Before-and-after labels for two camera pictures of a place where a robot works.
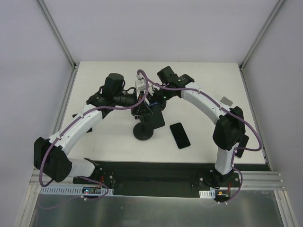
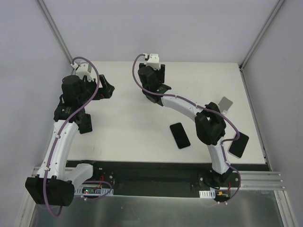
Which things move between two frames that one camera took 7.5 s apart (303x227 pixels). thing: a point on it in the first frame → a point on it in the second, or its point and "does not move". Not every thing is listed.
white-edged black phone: [243, 143] does not move
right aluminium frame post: [272, 14] does not move
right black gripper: [154, 100] → [162, 71]
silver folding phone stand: [227, 101] does not move
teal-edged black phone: [180, 135] does not move
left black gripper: [136, 109] → [100, 86]
